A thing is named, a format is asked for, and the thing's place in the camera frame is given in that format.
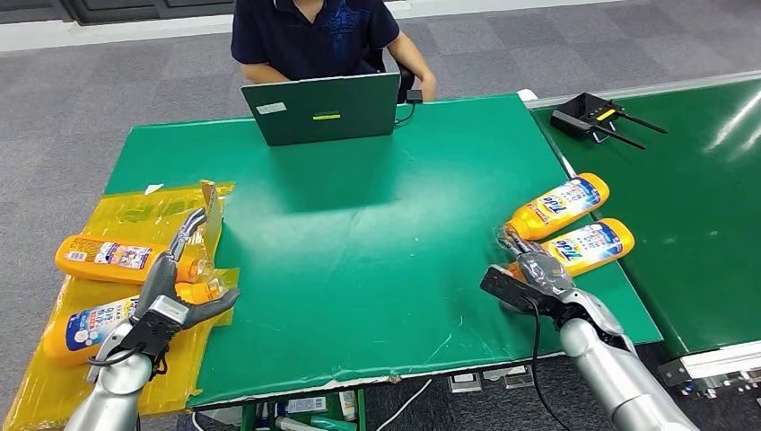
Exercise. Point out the green conveyor belt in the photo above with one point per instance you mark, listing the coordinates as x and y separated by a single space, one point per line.
684 226

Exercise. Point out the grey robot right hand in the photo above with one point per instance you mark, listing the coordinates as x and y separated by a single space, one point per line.
544 270

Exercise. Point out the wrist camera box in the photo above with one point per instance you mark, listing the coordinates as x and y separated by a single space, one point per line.
156 333
505 285

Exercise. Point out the yellow plastic sheet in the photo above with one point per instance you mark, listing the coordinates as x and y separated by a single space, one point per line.
148 214

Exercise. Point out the grey floor socket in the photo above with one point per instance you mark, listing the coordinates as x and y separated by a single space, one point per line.
519 378
465 382

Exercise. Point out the green metal table frame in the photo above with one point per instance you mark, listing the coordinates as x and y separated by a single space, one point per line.
248 419

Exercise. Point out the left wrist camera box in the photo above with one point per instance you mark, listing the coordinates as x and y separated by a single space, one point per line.
156 333

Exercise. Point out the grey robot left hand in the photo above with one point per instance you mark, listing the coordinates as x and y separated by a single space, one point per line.
159 279

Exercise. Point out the black laptop power adapter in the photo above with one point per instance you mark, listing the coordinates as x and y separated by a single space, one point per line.
414 96

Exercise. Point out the green plastic bottle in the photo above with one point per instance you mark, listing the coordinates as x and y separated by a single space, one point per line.
333 423

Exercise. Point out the black office chair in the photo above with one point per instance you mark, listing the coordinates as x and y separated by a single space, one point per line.
406 80

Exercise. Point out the white paper scrap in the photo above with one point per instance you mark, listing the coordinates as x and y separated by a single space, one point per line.
153 189

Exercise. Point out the white labelled bottle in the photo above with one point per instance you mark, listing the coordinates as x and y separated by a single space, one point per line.
348 406

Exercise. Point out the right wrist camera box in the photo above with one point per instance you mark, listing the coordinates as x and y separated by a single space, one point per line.
505 285

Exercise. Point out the orange detergent bottle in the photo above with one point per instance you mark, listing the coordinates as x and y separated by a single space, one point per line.
83 333
107 259
559 205
594 244

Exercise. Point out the dark green laptop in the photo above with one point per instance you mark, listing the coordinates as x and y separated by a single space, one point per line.
321 110

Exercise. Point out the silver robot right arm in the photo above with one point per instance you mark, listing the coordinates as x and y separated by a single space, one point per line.
612 380

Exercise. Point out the black router with antennas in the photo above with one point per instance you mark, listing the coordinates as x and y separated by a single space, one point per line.
582 116

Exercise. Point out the person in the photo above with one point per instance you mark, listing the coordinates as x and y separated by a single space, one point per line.
315 36

